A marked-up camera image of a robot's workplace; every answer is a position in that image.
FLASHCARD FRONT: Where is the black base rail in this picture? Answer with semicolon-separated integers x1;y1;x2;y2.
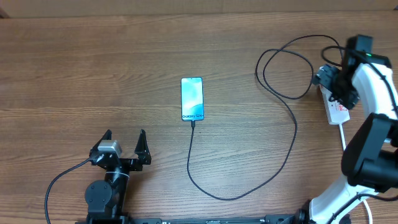
76;215;295;224

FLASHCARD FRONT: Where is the black USB charging cable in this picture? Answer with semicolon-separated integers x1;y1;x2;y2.
186;34;345;202

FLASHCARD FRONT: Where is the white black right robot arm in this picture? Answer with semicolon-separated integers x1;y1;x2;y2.
291;35;397;223

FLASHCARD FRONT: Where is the white power strip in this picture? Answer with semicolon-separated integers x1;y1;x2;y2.
320;85;350;125

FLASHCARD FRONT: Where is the cardboard back panel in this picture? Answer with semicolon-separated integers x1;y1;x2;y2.
1;0;397;18

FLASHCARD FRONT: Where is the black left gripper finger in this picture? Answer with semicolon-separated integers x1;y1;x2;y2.
90;129;112;156
134;129;152;165

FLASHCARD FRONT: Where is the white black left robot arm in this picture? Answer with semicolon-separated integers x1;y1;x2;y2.
44;129;152;224

